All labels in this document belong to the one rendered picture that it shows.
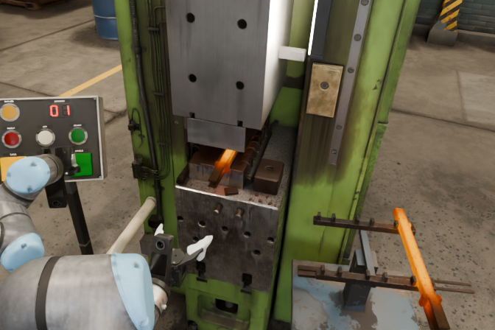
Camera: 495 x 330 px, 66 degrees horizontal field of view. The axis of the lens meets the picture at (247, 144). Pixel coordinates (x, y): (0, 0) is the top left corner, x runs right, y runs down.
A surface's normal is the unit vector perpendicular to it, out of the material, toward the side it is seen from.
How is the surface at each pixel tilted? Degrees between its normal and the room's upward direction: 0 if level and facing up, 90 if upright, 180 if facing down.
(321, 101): 90
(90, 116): 60
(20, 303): 44
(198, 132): 90
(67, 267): 5
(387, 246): 0
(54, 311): 55
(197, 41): 90
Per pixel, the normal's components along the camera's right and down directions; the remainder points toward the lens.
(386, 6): -0.26, 0.51
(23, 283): -0.17, -0.59
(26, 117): 0.17, 0.05
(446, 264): 0.04, -0.84
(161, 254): -0.21, 0.06
